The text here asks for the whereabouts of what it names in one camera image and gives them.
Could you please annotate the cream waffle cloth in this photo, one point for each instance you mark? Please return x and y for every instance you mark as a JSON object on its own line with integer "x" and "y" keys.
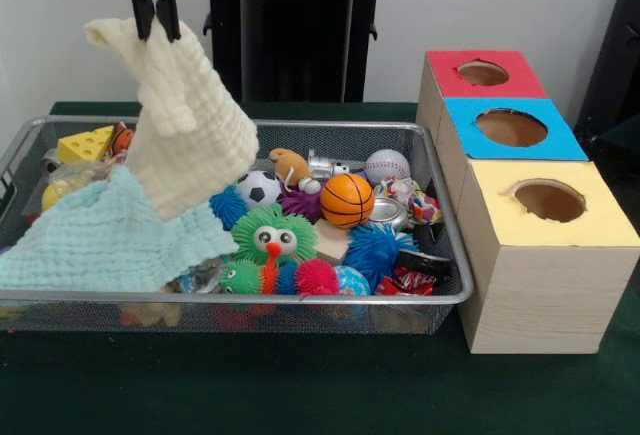
{"x": 190, "y": 130}

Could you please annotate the brown plush animal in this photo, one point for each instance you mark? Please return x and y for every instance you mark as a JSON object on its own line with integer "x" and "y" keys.
{"x": 292, "y": 165}

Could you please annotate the silver mesh bin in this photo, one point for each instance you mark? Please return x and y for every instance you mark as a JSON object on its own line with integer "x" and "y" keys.
{"x": 350, "y": 301}

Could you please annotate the wooden box with three holes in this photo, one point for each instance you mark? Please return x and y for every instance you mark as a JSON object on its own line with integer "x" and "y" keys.
{"x": 540, "y": 300}

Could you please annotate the yellow cheese wedge toy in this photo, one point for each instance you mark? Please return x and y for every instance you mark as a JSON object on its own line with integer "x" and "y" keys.
{"x": 82, "y": 145}

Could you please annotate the small soccer ball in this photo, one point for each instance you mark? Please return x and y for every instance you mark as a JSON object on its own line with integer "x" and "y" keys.
{"x": 257, "y": 189}

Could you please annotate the silver robot toy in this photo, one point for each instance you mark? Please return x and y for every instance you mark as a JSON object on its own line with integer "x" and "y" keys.
{"x": 322, "y": 164}

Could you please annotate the green spiky monster with eyes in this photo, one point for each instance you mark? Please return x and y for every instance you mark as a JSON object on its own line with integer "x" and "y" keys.
{"x": 250, "y": 230}

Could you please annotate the light blue waffle cloth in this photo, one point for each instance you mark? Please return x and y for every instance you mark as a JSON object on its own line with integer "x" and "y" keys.
{"x": 75, "y": 245}

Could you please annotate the orange basketball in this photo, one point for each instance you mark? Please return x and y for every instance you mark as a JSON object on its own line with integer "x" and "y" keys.
{"x": 347, "y": 202}

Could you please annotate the white baseball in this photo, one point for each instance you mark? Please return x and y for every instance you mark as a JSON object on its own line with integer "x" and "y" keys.
{"x": 387, "y": 166}

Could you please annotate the multicolour spiky caterpillar toy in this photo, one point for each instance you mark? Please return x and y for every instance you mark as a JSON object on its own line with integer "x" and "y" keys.
{"x": 315, "y": 277}

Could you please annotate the blue spiky ball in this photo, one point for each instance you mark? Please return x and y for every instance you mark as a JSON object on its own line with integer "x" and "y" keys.
{"x": 375, "y": 255}

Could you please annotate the dark green tablecloth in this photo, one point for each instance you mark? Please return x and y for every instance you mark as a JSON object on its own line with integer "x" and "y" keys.
{"x": 300, "y": 385}

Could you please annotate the black upright panel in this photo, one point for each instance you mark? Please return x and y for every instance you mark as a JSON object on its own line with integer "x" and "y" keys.
{"x": 620, "y": 55}

